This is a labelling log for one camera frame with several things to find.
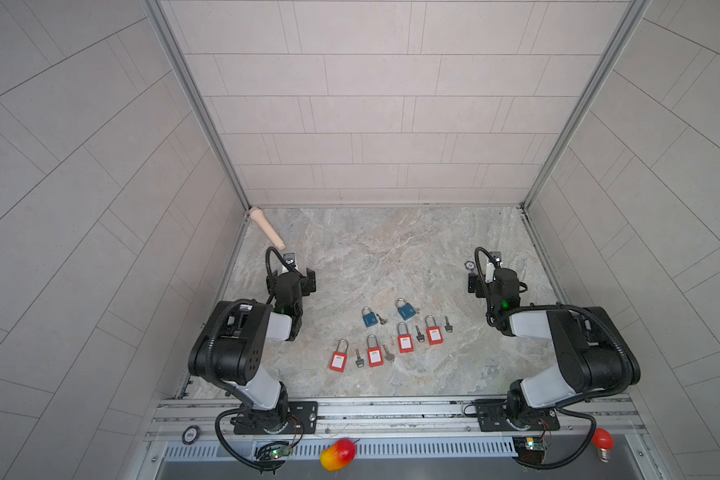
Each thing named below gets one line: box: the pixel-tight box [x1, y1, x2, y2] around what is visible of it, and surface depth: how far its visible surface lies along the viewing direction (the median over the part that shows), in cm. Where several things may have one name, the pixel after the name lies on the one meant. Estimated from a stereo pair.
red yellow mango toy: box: [320, 439, 357, 471], surface depth 65 cm
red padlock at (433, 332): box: [425, 314, 444, 345], surface depth 86 cm
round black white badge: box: [182, 425, 201, 445], surface depth 69 cm
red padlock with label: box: [398, 321, 415, 353], surface depth 84 cm
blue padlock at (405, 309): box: [395, 297, 417, 321], surface depth 91 cm
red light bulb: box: [592, 428, 614, 463], surface depth 67 cm
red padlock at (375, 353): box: [367, 334, 385, 367], surface depth 82 cm
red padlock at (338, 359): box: [329, 338, 349, 373], surface depth 81 cm
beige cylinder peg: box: [250, 206, 286, 251], surface depth 110 cm
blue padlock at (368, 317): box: [361, 306, 378, 327], surface depth 89 cm
